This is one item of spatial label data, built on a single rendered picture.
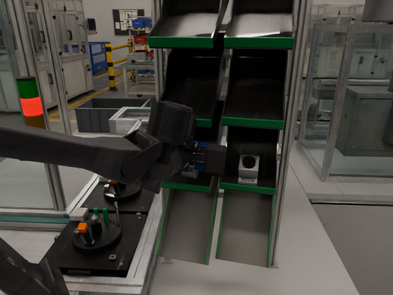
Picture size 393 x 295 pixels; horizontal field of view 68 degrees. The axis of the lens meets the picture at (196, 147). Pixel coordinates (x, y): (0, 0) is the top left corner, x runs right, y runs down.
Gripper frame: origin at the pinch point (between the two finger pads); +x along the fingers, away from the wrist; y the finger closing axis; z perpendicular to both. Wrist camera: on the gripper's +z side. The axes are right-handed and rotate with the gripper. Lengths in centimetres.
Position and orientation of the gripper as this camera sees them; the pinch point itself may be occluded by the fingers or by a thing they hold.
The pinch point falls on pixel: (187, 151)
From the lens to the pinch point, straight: 64.2
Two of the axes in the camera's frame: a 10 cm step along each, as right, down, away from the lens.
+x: 2.7, -1.1, 9.6
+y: -9.6, -1.5, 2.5
